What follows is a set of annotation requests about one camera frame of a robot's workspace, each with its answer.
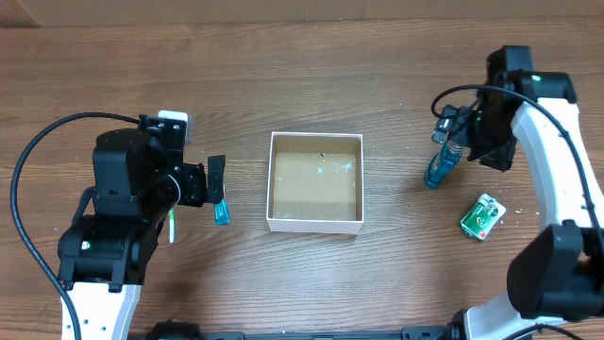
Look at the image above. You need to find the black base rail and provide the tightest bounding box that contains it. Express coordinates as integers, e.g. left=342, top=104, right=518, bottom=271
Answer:
left=128, top=320, right=450, bottom=340

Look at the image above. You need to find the green white toothbrush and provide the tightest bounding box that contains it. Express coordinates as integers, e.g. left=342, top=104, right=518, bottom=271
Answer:
left=168, top=210, right=177, bottom=244

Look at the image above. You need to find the white cardboard box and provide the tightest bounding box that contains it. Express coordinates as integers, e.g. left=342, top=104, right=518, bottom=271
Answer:
left=266, top=131, right=364, bottom=235

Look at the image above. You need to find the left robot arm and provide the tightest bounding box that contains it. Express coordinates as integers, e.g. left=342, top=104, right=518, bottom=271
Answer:
left=58, top=128, right=226, bottom=339

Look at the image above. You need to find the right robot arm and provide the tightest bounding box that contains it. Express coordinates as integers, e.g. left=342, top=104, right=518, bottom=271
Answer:
left=458, top=45, right=603, bottom=339

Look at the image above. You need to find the green white packet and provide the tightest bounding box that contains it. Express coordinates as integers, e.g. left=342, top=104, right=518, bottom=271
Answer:
left=460, top=194, right=507, bottom=241

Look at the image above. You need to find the small teal tube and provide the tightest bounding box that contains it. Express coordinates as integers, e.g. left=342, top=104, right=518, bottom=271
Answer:
left=214, top=198, right=230, bottom=227

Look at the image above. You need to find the blue mouthwash bottle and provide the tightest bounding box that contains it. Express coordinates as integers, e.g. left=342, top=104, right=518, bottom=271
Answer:
left=424, top=140, right=464, bottom=189

